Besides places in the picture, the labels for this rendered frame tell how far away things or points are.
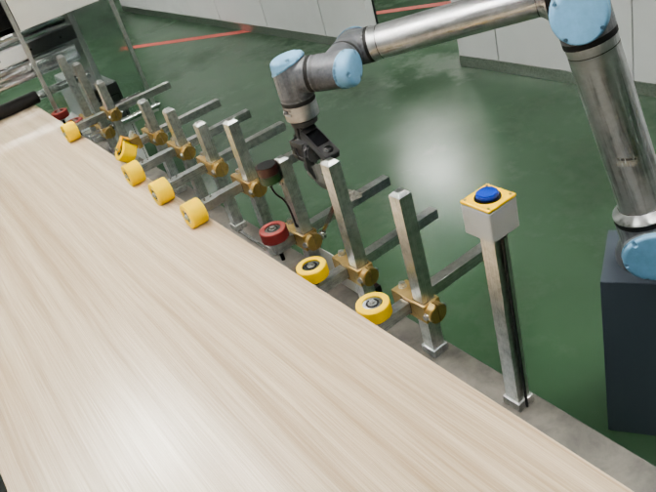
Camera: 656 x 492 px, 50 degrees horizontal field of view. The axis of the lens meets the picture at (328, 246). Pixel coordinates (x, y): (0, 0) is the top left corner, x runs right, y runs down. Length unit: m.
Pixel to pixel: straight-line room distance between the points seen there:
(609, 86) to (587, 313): 1.40
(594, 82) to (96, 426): 1.28
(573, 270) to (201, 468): 2.04
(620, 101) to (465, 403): 0.73
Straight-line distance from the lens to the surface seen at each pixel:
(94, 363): 1.79
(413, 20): 1.79
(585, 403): 2.54
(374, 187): 2.14
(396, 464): 1.27
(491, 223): 1.24
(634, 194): 1.75
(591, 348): 2.72
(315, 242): 1.98
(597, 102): 1.64
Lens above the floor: 1.88
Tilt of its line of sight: 32 degrees down
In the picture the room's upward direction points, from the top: 17 degrees counter-clockwise
